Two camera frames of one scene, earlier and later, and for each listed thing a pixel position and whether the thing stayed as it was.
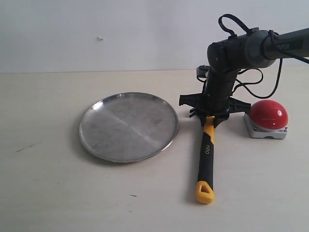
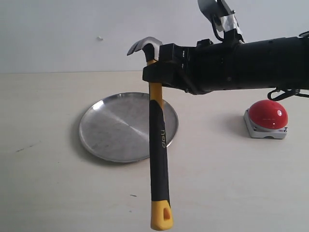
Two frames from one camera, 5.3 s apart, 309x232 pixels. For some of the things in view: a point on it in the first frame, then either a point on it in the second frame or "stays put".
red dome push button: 267,119 stays put
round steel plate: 129,127 stays put
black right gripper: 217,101 -> 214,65
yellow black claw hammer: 205,192 -> 161,212
